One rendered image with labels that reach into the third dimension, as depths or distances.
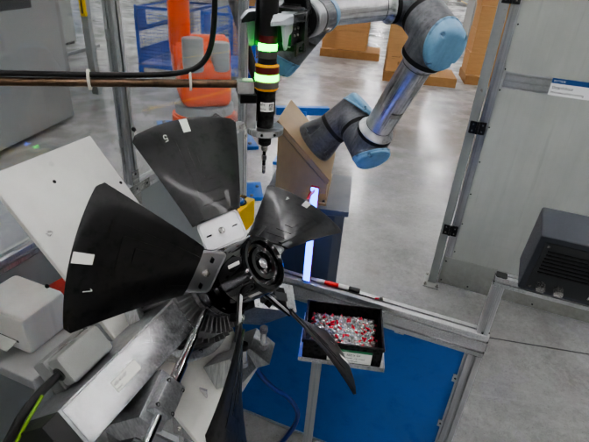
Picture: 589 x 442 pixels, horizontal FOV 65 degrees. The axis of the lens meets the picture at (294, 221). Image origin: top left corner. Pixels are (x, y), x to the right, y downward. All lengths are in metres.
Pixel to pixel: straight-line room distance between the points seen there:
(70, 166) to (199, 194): 0.29
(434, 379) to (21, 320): 1.17
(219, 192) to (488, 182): 2.00
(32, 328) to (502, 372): 2.13
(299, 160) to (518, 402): 1.60
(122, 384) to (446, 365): 1.00
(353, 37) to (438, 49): 8.86
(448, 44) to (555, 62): 1.38
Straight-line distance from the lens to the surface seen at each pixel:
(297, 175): 1.59
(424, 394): 1.65
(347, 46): 10.13
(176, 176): 0.99
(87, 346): 0.89
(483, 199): 2.81
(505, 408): 2.51
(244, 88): 0.86
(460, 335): 1.45
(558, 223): 1.26
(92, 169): 1.13
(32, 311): 1.30
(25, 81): 0.90
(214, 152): 1.01
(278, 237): 1.07
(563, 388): 2.74
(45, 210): 1.03
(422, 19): 1.29
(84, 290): 0.77
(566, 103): 2.66
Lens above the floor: 1.75
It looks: 30 degrees down
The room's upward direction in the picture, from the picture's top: 4 degrees clockwise
